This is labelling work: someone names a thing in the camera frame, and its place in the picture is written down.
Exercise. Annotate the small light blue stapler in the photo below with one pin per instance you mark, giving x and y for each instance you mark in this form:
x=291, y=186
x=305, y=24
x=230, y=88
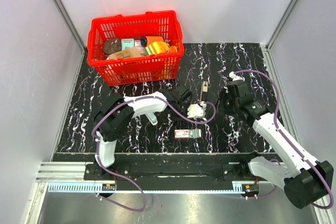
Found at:
x=152, y=118

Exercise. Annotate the orange cylindrical can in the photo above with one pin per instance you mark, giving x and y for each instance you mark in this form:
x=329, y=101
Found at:
x=147, y=40

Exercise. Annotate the brown round cookie pack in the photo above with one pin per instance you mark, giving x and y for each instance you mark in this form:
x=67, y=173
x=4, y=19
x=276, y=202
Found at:
x=111, y=46

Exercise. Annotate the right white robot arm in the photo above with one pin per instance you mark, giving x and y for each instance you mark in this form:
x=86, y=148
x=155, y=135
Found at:
x=303, y=178

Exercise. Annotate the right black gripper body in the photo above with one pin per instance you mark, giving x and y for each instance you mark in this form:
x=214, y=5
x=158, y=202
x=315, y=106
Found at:
x=226, y=103

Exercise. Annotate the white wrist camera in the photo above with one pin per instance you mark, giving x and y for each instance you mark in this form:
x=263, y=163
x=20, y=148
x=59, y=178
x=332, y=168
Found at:
x=196, y=111
x=233, y=77

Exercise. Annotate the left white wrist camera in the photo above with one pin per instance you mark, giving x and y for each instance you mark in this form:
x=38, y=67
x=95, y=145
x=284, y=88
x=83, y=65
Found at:
x=196, y=111

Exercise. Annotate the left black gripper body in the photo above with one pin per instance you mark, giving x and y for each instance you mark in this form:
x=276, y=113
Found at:
x=180, y=112

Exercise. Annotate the orange snack packet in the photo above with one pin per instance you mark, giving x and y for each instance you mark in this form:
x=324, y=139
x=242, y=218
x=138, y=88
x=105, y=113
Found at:
x=173, y=49

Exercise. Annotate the brown cardboard box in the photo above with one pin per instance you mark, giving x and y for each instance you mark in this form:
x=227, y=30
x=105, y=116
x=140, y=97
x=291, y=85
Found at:
x=125, y=54

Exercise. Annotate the aluminium frame rail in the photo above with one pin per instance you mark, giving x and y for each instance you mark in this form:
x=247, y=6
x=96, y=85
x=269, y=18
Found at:
x=79, y=177

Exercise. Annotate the yellow green striped box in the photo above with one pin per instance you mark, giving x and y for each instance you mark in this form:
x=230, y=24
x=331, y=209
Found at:
x=157, y=47

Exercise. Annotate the teal white small box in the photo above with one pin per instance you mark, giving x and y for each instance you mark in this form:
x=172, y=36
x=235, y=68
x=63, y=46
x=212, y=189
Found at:
x=127, y=43

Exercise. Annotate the white black stapler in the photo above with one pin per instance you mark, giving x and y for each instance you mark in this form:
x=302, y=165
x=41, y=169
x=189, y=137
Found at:
x=204, y=92

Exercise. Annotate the red plastic shopping basket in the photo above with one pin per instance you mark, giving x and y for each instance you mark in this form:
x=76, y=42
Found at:
x=138, y=48

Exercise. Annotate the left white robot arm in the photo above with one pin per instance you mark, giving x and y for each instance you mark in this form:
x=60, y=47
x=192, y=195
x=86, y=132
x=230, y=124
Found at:
x=112, y=121

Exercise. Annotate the red white staples box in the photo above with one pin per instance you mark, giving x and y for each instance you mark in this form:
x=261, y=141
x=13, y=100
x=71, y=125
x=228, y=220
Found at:
x=193, y=133

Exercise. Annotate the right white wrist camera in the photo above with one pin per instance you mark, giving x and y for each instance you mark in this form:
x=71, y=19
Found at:
x=233, y=77

